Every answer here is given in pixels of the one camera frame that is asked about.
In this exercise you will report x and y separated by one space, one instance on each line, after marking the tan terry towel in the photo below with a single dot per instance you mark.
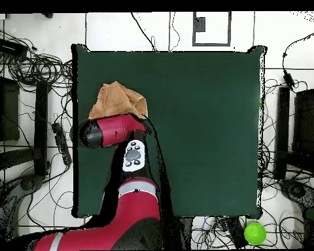
115 102

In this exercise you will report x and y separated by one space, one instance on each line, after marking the black power adapter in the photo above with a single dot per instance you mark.
288 79

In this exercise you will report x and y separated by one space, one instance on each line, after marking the dark green table cloth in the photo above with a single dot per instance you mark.
198 130

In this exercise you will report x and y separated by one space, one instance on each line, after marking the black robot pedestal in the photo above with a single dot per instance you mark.
183 232

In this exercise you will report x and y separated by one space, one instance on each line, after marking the black metal frame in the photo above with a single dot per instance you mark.
40 117
282 130

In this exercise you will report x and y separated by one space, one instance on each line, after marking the bright green ball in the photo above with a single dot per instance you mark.
255 233

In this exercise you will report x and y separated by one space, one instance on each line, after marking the grey stand base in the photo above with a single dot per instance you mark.
295 190
28 183

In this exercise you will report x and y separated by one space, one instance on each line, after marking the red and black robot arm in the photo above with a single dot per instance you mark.
136 204

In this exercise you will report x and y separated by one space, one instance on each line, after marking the grey square floor frame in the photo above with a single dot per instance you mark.
194 28

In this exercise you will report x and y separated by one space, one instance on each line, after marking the black flat box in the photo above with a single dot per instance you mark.
10 48

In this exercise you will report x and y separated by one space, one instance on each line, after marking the black power strip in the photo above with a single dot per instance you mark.
61 143

